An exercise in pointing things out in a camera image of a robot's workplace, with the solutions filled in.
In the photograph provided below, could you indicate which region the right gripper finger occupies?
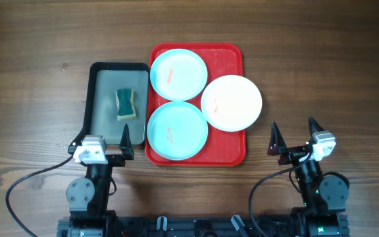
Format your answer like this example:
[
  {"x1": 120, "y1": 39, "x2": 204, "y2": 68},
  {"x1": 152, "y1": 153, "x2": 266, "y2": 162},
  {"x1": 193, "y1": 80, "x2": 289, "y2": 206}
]
[
  {"x1": 267, "y1": 122, "x2": 287, "y2": 155},
  {"x1": 308, "y1": 117, "x2": 324, "y2": 144}
]

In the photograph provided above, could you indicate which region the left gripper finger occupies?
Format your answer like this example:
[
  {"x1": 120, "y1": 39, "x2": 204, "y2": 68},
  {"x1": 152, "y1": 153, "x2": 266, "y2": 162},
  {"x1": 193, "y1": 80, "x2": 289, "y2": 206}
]
[
  {"x1": 68, "y1": 134, "x2": 85, "y2": 153},
  {"x1": 119, "y1": 124, "x2": 134, "y2": 160}
]

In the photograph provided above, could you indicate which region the green yellow sponge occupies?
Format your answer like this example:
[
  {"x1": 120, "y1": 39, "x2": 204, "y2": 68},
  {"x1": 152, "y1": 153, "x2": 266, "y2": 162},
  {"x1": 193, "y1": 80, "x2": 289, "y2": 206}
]
[{"x1": 115, "y1": 88, "x2": 136, "y2": 120}]

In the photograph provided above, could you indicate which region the light blue plate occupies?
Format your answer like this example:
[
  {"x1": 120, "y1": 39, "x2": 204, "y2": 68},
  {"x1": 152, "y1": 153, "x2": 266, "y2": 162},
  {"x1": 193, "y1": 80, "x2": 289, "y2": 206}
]
[
  {"x1": 150, "y1": 49, "x2": 208, "y2": 101},
  {"x1": 146, "y1": 101, "x2": 209, "y2": 161}
]

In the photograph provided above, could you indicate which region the white plate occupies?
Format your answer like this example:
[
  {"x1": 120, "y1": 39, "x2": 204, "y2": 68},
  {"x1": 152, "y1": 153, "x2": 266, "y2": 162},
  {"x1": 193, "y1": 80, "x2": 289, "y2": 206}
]
[{"x1": 201, "y1": 75, "x2": 263, "y2": 132}]

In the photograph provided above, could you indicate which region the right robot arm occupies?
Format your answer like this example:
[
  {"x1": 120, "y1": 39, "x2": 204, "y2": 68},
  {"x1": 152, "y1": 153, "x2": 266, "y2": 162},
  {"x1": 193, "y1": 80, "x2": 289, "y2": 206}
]
[{"x1": 268, "y1": 117, "x2": 350, "y2": 237}]

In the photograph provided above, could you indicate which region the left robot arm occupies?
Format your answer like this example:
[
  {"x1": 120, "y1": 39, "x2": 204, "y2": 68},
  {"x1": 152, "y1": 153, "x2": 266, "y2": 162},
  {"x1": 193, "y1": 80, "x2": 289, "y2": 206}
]
[{"x1": 57, "y1": 124, "x2": 134, "y2": 237}]

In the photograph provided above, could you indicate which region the black water tray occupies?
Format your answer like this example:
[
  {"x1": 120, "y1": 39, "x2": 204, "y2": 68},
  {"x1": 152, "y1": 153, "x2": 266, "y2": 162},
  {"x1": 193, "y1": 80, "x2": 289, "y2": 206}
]
[{"x1": 77, "y1": 62, "x2": 149, "y2": 145}]

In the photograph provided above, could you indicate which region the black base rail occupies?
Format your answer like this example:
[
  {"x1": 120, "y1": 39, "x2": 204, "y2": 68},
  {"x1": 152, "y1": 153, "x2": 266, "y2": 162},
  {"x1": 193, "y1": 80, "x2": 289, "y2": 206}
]
[{"x1": 57, "y1": 214, "x2": 350, "y2": 237}]

